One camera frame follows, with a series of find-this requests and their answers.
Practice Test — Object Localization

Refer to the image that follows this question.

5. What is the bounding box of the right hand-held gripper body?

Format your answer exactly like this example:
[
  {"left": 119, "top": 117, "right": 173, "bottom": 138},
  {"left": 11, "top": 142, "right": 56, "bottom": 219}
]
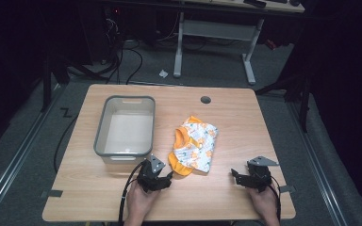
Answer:
[{"left": 245, "top": 155, "right": 280, "bottom": 193}]

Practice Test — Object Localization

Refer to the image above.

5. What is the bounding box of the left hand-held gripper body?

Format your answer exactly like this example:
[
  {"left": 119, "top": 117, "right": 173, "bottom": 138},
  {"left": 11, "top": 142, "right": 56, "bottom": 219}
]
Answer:
[{"left": 136, "top": 153, "right": 167, "bottom": 193}]

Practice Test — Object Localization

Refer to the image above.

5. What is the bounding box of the person's left hand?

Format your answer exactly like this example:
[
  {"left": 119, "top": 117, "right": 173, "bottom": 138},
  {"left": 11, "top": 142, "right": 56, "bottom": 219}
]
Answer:
[{"left": 123, "top": 180, "right": 161, "bottom": 226}]

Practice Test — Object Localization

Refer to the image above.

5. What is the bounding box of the grey tape piece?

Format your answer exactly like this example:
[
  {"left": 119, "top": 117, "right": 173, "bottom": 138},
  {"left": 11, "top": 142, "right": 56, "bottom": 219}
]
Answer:
[
  {"left": 278, "top": 185, "right": 297, "bottom": 194},
  {"left": 40, "top": 189, "right": 64, "bottom": 199}
]

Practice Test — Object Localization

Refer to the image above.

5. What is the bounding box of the orange and white printed garment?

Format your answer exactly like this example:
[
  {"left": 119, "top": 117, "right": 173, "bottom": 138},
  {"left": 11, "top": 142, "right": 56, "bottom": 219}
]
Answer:
[{"left": 167, "top": 115, "right": 220, "bottom": 177}]

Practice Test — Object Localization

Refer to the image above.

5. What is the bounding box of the white bin with grey rim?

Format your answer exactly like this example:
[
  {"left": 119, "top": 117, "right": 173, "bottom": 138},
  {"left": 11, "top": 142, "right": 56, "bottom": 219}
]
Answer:
[{"left": 92, "top": 94, "right": 156, "bottom": 166}]

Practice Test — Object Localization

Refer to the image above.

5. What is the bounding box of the black stand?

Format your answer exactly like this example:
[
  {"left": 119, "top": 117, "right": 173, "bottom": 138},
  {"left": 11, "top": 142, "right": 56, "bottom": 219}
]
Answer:
[
  {"left": 255, "top": 73, "right": 313, "bottom": 134},
  {"left": 39, "top": 53, "right": 72, "bottom": 113}
]

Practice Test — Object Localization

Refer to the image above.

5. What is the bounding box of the light wooden desk top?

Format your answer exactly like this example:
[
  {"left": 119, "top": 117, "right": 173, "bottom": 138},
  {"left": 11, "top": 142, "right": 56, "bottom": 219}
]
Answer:
[{"left": 182, "top": 0, "right": 305, "bottom": 14}]

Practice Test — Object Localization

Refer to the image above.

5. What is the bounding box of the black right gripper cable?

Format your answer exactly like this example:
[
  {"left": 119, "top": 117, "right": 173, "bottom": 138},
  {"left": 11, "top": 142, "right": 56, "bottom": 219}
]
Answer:
[{"left": 267, "top": 175, "right": 283, "bottom": 220}]

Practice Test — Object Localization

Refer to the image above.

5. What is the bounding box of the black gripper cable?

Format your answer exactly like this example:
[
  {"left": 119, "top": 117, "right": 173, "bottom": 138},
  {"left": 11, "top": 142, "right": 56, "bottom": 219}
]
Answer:
[
  {"left": 267, "top": 175, "right": 283, "bottom": 220},
  {"left": 117, "top": 160, "right": 148, "bottom": 226}
]

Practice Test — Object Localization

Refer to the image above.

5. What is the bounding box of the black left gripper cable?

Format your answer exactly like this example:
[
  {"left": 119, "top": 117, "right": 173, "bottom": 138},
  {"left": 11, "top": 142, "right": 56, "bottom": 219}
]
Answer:
[{"left": 117, "top": 160, "right": 148, "bottom": 226}]

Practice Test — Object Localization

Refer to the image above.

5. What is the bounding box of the metal floor rail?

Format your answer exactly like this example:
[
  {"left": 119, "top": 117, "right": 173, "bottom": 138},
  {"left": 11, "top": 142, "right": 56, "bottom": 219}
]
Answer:
[
  {"left": 287, "top": 102, "right": 351, "bottom": 226},
  {"left": 0, "top": 84, "right": 64, "bottom": 220}
]

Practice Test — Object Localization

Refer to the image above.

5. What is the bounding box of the black floor cable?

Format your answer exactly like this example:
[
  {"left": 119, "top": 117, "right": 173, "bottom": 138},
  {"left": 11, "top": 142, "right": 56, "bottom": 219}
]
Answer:
[{"left": 53, "top": 113, "right": 80, "bottom": 174}]

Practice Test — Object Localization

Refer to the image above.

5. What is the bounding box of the bundle of black cables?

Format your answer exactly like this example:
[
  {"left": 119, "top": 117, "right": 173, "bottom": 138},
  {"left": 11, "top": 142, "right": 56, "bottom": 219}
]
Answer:
[{"left": 70, "top": 8, "right": 144, "bottom": 86}]

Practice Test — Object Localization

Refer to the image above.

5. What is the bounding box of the white metal desk frame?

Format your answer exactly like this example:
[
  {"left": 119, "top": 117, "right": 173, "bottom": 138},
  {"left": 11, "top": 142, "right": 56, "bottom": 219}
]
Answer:
[{"left": 173, "top": 11, "right": 266, "bottom": 86}]

